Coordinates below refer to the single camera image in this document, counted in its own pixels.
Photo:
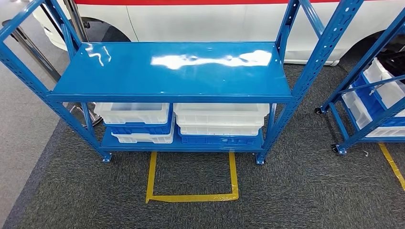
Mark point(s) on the blue steel shelf rack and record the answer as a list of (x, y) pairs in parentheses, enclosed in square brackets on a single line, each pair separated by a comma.
[(360, 129), (174, 72)]

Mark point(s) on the black curved car part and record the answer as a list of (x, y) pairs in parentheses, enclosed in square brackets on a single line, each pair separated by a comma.
[(394, 61)]

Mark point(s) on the blue plastic bin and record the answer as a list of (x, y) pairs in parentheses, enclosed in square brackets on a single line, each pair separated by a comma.
[(139, 129)]

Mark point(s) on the white car red stripe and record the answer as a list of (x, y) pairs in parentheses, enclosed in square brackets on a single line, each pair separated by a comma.
[(205, 22)]

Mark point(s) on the small white scrap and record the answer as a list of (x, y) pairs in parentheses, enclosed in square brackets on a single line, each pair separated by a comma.
[(365, 153)]

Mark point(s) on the yellow floor tape square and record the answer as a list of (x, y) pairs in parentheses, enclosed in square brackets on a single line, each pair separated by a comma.
[(392, 164)]

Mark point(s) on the chrome stanchion post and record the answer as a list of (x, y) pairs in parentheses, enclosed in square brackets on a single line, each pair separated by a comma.
[(76, 22), (34, 52)]

